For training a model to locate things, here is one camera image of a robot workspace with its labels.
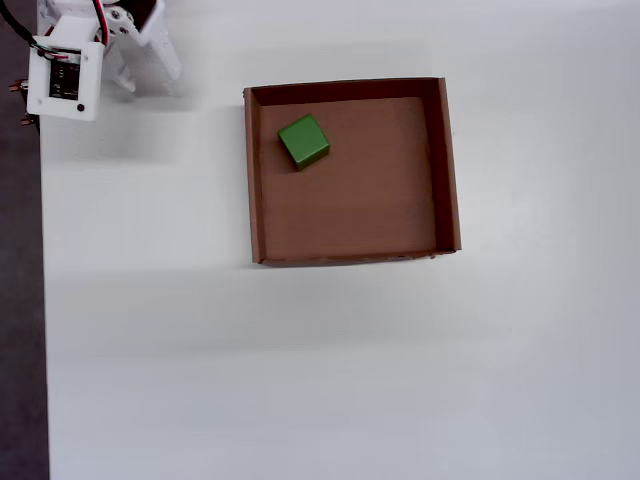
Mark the small metal clamp screw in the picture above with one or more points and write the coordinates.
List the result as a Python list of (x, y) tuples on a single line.
[(24, 102)]

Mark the green cube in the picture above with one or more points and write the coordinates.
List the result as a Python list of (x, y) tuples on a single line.
[(303, 141)]

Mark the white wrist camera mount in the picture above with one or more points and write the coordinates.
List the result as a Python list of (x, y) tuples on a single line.
[(65, 75)]

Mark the brown cardboard box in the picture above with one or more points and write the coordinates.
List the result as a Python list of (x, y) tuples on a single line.
[(350, 175)]

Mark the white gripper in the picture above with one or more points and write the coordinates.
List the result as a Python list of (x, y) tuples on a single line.
[(161, 50)]

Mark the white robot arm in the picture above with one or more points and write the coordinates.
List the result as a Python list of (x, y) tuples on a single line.
[(60, 7)]

